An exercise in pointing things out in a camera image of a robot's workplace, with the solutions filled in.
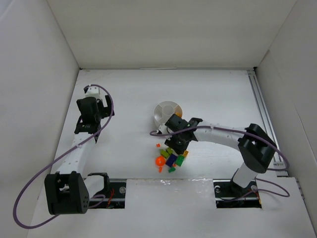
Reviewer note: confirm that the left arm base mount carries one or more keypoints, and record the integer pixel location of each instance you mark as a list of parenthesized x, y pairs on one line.
[(114, 198)]

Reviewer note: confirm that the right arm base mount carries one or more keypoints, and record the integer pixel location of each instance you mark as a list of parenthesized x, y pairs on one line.
[(229, 195)]

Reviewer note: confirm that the blue lego plate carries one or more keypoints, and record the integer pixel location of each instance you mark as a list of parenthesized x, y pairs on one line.
[(171, 160)]

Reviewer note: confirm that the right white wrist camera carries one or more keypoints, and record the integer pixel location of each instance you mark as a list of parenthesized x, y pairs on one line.
[(162, 131)]

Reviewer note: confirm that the lime lego brick left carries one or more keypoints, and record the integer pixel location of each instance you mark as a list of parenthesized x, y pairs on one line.
[(164, 153)]

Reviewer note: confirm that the white divided round container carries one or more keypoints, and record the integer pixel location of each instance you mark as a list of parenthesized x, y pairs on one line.
[(164, 110)]

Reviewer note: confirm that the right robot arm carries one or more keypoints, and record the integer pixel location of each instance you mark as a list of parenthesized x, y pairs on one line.
[(255, 146)]

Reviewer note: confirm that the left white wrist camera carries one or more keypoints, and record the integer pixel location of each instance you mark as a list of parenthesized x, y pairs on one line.
[(92, 91)]

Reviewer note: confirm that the dark green lego slope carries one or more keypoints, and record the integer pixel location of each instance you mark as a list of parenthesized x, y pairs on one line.
[(172, 169)]

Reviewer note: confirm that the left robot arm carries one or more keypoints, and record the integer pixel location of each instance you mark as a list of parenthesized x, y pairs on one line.
[(67, 192)]

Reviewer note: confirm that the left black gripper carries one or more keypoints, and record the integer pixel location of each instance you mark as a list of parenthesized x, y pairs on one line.
[(108, 106)]

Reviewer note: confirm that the aluminium rail right side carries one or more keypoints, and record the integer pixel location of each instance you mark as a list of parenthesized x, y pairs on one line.
[(278, 162)]

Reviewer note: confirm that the lime lego slope brick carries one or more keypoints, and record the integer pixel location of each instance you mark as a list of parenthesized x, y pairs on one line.
[(169, 150)]

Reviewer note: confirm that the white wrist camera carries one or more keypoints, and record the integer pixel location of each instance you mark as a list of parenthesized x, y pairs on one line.
[(92, 91), (162, 131)]

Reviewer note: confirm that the yellow-orange lego brick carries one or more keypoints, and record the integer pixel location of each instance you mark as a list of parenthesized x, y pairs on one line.
[(185, 154)]

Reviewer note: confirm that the green lego brick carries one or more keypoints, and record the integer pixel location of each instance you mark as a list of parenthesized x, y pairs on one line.
[(179, 161)]

